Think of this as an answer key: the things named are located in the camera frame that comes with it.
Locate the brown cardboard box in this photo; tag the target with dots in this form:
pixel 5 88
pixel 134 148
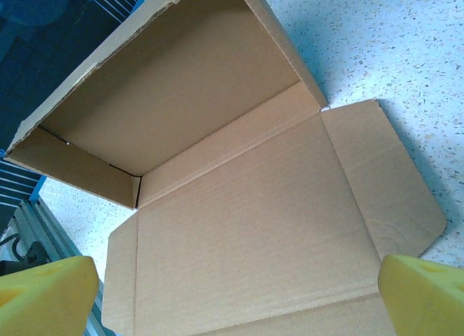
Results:
pixel 235 223

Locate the long aluminium frame rail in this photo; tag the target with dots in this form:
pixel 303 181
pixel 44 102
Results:
pixel 54 230

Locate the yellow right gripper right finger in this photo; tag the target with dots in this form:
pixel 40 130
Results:
pixel 427 299

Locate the blue aluminium side rail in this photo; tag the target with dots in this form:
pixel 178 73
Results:
pixel 36 191

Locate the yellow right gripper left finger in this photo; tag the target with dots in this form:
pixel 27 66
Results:
pixel 43 299

